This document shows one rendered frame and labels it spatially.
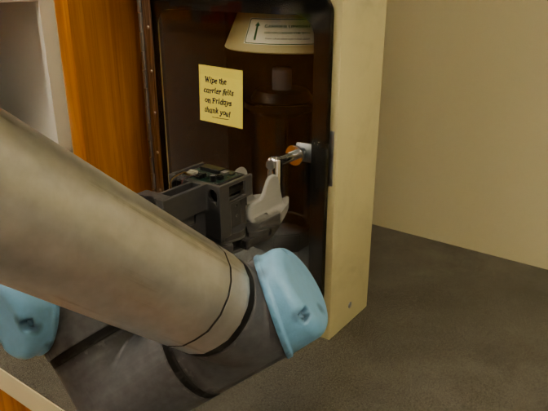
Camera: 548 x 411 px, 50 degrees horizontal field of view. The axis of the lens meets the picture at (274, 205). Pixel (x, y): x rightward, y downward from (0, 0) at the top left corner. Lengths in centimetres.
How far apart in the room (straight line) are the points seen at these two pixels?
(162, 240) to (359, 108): 46
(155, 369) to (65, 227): 19
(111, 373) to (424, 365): 45
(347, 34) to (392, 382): 42
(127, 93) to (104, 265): 65
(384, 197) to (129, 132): 53
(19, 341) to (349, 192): 45
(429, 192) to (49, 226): 95
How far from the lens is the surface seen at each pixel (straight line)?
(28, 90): 199
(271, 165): 70
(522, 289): 103
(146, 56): 89
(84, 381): 49
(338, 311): 83
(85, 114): 90
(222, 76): 79
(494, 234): 115
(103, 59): 91
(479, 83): 109
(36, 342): 48
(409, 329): 88
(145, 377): 46
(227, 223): 60
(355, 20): 72
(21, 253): 29
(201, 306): 36
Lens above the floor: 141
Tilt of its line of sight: 22 degrees down
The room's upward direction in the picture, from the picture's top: straight up
